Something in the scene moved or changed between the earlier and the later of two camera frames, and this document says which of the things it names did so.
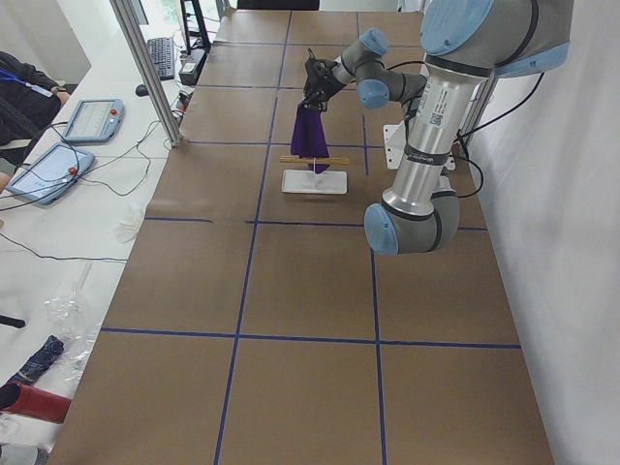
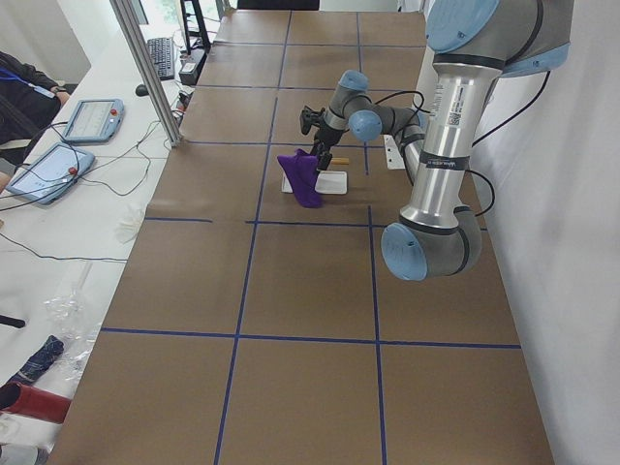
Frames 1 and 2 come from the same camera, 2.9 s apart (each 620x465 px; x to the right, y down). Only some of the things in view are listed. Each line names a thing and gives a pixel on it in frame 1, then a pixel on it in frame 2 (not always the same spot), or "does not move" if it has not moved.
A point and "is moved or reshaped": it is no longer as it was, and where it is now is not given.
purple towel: [308, 136] is moved or reshaped
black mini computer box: [191, 67] does not move
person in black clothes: [30, 102] does not move
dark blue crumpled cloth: [39, 363] does not move
